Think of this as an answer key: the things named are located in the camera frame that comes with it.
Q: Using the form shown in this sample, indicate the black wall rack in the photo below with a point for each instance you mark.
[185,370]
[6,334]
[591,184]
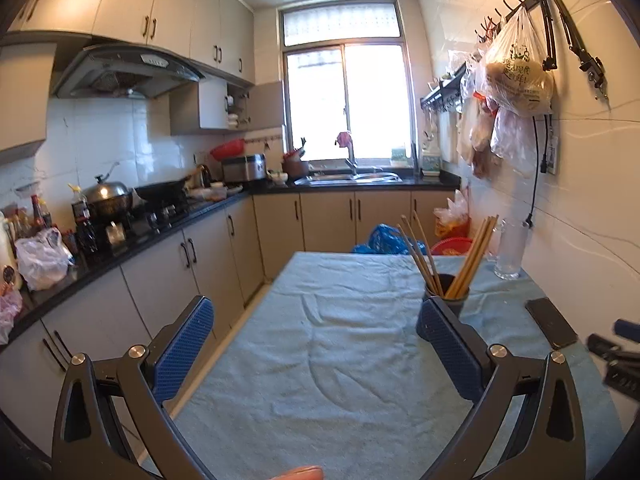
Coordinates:
[442,92]

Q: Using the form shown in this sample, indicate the red waste bin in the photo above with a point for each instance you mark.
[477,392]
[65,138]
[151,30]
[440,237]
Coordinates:
[450,230]

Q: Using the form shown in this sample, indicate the person's left hand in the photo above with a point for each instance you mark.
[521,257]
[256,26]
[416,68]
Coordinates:
[300,475]

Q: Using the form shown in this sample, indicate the white mortar bowl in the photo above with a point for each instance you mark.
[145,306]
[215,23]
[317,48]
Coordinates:
[278,177]

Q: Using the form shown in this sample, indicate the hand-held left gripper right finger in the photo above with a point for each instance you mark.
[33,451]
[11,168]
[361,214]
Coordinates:
[450,345]

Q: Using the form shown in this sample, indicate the light blue towel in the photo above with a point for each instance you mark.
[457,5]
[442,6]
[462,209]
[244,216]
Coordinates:
[325,360]

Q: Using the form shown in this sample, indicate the dark sauce bottle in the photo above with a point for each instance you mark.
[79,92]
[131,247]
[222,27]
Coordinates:
[85,230]

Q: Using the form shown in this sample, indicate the pink plastic bag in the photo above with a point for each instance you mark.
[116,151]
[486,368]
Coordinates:
[10,315]

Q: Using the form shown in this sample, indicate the steel faucet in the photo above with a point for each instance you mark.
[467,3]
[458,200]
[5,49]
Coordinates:
[351,162]

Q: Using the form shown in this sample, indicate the steel double sink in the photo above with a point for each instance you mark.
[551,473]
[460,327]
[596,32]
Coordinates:
[370,177]

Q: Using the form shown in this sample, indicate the clear glass mug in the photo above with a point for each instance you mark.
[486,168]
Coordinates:
[510,260]

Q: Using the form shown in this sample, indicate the green white detergent bottle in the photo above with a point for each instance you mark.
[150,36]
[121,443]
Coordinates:
[431,160]

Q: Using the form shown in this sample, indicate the red capped sauce bottle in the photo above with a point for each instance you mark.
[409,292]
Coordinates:
[41,212]

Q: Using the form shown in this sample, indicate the red round basket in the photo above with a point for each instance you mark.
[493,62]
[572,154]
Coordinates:
[450,246]

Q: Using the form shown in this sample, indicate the blue plastic bag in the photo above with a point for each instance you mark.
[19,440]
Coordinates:
[385,240]

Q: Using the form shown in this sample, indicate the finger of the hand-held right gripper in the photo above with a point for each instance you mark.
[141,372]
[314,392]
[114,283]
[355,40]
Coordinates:
[617,350]
[627,328]

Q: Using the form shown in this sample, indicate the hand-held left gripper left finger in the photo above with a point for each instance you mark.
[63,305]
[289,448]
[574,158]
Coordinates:
[180,350]

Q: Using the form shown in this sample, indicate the black hook rail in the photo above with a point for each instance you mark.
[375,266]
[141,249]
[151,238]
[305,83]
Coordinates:
[505,10]

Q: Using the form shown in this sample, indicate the silver rice cooker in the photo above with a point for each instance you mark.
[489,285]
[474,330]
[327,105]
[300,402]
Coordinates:
[243,169]

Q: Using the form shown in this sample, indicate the black kitchen countertop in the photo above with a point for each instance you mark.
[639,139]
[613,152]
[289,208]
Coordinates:
[440,182]

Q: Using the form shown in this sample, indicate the pink cloth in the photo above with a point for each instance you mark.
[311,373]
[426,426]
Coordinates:
[344,139]

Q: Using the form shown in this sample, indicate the brown pot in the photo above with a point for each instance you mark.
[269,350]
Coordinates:
[295,167]

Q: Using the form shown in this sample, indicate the cluster of hanging plastic bags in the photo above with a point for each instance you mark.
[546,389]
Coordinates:
[480,130]

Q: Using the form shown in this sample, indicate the black smartphone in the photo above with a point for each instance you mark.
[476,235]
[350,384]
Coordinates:
[550,322]

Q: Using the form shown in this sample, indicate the beige upper kitchen cabinets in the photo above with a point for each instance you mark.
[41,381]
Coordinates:
[190,15]

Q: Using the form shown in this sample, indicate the white plastic bag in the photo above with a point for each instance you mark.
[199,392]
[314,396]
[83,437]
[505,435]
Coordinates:
[42,260]

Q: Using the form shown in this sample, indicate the plastic bags on bin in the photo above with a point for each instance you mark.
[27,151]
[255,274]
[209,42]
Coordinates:
[452,207]

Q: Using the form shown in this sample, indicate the steel pot with lid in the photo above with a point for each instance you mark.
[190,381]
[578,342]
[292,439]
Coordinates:
[107,195]

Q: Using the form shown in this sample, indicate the beige kitchen cabinets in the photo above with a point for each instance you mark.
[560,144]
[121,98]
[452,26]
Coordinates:
[325,215]
[190,15]

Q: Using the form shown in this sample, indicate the kitchen window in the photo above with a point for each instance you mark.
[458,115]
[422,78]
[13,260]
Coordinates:
[345,90]

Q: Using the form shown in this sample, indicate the black gas stove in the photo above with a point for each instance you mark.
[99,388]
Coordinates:
[165,212]

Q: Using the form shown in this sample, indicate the black wok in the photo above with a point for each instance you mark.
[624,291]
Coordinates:
[160,191]

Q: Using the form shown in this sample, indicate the bunch of wooden chopsticks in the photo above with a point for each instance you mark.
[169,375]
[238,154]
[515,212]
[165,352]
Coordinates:
[472,262]

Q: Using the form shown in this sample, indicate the small steel square holder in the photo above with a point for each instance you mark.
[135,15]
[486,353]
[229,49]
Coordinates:
[115,235]

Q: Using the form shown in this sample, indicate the grey range hood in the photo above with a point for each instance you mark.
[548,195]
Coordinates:
[125,72]

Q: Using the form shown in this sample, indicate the steel kettle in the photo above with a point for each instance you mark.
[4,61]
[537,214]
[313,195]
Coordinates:
[203,175]

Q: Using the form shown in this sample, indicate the grey chopstick holder cup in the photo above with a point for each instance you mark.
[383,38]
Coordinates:
[461,301]

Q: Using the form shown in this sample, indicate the plastic food container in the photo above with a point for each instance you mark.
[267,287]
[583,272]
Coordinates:
[217,192]

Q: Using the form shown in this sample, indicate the beige lower kitchen cabinets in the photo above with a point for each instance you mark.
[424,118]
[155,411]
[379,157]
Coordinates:
[325,215]

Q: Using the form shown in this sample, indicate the red colander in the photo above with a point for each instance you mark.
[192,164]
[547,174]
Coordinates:
[227,150]

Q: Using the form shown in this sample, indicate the small green labelled container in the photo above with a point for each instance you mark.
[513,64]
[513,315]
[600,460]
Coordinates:
[398,157]

